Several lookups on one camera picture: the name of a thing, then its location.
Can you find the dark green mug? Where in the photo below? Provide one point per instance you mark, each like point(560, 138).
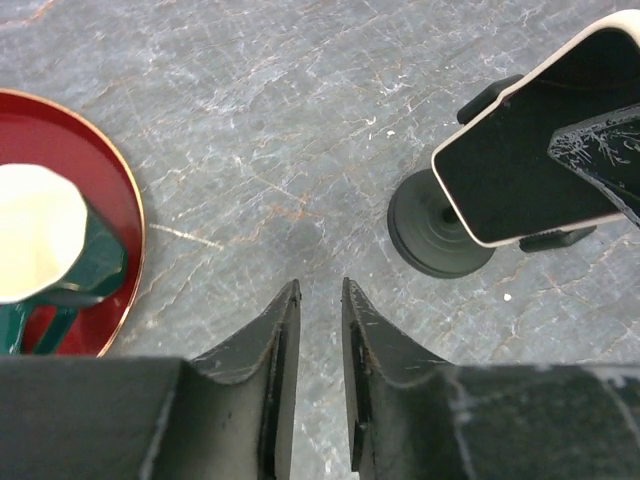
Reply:
point(56, 250)

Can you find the round red tray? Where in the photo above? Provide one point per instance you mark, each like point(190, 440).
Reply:
point(39, 131)

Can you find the black phone stand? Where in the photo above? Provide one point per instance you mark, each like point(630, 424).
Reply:
point(428, 234)

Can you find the smartphone with cream case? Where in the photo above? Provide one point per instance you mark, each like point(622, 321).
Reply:
point(495, 170)

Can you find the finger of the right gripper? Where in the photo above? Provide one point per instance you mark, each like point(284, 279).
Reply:
point(604, 152)

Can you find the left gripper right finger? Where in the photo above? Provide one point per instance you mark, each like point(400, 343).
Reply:
point(390, 428)

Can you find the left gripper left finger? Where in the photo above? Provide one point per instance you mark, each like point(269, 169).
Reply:
point(245, 417)

